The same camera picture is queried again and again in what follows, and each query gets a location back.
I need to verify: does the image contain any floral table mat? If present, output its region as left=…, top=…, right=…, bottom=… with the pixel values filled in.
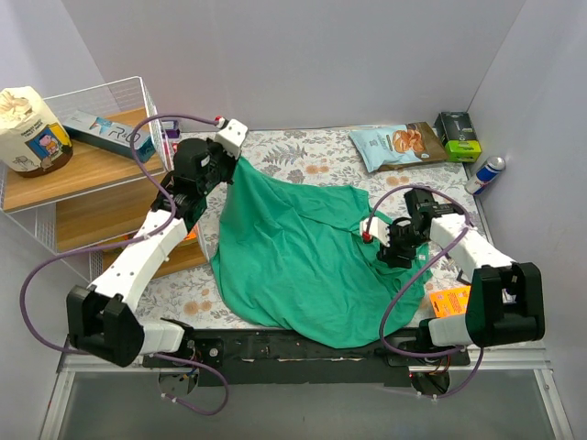
left=136, top=128, right=491, bottom=329

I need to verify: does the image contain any wooden shelf unit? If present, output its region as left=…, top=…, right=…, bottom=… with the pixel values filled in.
left=2, top=107, right=210, bottom=281

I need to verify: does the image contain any green black box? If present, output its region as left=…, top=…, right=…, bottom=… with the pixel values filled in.
left=434, top=112, right=482, bottom=163

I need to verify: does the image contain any aluminium rail frame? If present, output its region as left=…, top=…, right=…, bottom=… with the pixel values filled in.
left=41, top=346, right=581, bottom=439

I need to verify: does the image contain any blue energy drink can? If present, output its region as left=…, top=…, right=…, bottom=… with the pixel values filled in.
left=464, top=156, right=506, bottom=195

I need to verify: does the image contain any light blue snack bag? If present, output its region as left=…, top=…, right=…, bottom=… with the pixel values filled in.
left=349, top=122, right=448, bottom=172

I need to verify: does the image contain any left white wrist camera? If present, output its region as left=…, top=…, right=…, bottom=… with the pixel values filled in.
left=214, top=116, right=249, bottom=159

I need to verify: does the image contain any white blue toothpaste box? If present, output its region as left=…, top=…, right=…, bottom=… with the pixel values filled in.
left=62, top=111, right=155, bottom=163

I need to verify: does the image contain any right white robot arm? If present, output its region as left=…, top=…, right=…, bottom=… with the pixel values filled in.
left=360, top=185, right=546, bottom=365

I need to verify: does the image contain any green garment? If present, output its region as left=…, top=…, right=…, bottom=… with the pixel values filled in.
left=211, top=160, right=431, bottom=349

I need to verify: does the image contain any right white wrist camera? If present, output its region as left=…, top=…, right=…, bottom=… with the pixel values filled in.
left=360, top=216, right=390, bottom=247

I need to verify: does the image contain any orange box under shelf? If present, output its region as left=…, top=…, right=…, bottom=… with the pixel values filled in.
left=180, top=225, right=198, bottom=246

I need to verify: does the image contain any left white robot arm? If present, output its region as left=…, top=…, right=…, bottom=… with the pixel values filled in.
left=66, top=137, right=240, bottom=367

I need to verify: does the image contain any purple box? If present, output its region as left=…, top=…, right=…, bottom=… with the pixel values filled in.
left=161, top=119, right=181, bottom=139

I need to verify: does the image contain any orange box right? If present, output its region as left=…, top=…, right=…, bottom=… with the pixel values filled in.
left=429, top=286, right=471, bottom=318

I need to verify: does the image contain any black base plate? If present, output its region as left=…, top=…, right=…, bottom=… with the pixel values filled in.
left=141, top=327, right=471, bottom=389

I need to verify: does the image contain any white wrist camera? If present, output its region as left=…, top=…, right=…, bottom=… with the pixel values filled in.
left=214, top=116, right=249, bottom=159
left=360, top=216, right=390, bottom=247

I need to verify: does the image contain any white wire basket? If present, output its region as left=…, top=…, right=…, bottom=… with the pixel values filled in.
left=0, top=75, right=216, bottom=283

